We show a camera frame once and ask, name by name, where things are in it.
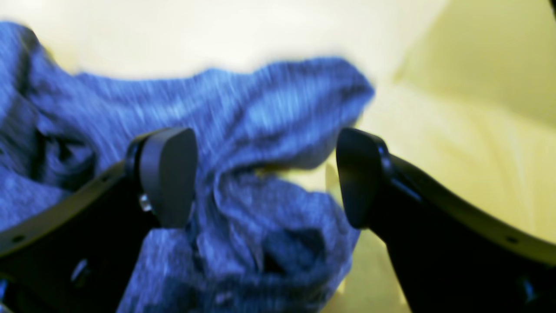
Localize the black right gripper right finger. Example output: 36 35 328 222
336 128 556 313

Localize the grey long-sleeve T-shirt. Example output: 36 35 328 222
1 22 375 313

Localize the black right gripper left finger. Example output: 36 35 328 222
0 127 198 313

